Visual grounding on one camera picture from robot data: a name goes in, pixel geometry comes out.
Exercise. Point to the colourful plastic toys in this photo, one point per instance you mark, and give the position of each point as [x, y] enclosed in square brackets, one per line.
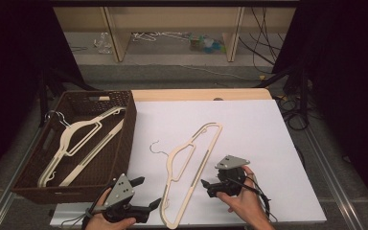
[206, 44]

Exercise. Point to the black metal stand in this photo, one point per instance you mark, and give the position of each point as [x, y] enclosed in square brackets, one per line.
[302, 86]
[44, 92]

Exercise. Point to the brown woven basket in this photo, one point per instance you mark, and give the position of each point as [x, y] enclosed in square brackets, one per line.
[108, 166]

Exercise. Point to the white board sheet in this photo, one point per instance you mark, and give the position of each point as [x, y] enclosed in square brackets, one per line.
[262, 134]

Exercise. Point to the cream plastic clothes hanger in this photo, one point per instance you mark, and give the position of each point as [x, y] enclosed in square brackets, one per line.
[65, 140]
[113, 110]
[172, 225]

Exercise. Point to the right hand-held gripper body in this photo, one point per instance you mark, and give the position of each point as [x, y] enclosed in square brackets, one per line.
[231, 163]

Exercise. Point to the person's right hand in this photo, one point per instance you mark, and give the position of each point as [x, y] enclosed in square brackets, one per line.
[247, 201]

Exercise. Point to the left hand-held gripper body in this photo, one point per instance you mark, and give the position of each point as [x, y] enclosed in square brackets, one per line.
[121, 190]

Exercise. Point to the person's left hand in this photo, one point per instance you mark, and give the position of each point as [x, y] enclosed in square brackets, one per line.
[96, 220]

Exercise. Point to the light wooden shelf unit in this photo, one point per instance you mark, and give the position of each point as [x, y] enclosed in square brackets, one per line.
[172, 19]

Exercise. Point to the clear plastic bag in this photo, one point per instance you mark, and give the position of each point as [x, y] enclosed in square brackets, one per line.
[103, 43]

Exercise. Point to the metal floor rail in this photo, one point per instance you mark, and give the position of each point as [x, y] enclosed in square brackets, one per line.
[9, 188]
[332, 182]

